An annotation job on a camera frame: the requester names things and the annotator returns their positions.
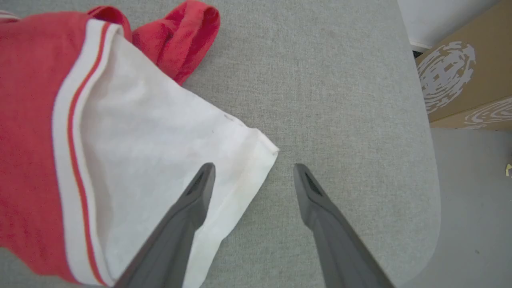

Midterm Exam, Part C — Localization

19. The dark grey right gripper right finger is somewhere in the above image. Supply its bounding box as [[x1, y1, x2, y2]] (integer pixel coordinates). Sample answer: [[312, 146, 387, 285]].
[[293, 163, 395, 288]]

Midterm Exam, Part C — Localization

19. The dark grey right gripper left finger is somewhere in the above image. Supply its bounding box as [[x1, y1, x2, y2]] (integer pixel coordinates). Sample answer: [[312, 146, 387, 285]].
[[114, 162, 216, 288]]

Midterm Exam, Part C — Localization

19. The red jersey with white sleeves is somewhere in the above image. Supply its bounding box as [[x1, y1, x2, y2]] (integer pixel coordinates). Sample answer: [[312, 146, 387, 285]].
[[0, 0, 279, 288]]

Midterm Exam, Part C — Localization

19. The grey fabric sofa seat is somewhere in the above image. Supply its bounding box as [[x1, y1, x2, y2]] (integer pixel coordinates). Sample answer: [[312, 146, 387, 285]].
[[0, 0, 441, 288]]

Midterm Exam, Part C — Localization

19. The brown cardboard box white print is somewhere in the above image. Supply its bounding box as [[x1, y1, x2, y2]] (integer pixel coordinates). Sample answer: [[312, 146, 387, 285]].
[[415, 0, 512, 131]]

